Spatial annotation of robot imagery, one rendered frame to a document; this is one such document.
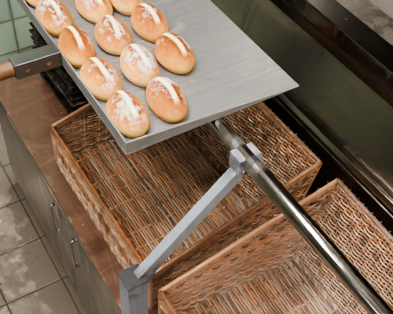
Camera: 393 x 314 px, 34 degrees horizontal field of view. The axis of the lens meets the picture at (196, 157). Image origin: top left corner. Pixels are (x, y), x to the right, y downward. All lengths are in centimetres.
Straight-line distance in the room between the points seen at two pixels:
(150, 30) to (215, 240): 51
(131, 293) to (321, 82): 64
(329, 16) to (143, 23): 40
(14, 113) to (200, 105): 99
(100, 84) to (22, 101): 96
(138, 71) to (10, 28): 162
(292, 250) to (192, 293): 29
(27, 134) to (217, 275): 77
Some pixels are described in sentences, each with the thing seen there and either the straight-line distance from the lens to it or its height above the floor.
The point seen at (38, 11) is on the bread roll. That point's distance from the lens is 131.
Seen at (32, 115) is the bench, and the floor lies 58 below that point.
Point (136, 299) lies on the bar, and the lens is 121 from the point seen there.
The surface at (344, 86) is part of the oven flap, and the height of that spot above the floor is 105.
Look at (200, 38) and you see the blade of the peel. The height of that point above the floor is 118.
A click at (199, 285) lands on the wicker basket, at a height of 68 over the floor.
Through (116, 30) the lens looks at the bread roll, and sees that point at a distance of 122.
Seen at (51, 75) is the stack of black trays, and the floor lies 67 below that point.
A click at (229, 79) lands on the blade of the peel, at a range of 120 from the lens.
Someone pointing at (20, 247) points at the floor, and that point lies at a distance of 241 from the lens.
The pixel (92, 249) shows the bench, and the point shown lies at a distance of 166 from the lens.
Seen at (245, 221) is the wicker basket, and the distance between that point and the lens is 150.
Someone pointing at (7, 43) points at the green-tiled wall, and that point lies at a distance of 276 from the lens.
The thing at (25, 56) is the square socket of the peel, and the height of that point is 121.
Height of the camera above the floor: 195
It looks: 48 degrees down
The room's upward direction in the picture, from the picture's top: 4 degrees clockwise
